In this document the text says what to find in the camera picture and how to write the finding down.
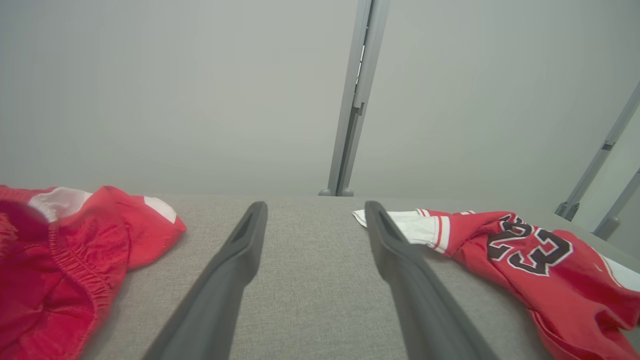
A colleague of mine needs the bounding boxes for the red shorts white side stripes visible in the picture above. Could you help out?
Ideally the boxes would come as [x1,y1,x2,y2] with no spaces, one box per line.
[0,185,187,360]

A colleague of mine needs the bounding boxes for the red basketball jersey number 23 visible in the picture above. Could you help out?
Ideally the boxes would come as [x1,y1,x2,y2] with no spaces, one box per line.
[352,208,640,360]

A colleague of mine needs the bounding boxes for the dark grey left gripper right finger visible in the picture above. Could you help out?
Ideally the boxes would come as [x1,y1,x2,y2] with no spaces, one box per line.
[364,201,501,360]

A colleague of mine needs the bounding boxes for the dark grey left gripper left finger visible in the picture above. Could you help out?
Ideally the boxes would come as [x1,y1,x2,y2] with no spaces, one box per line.
[142,201,269,360]

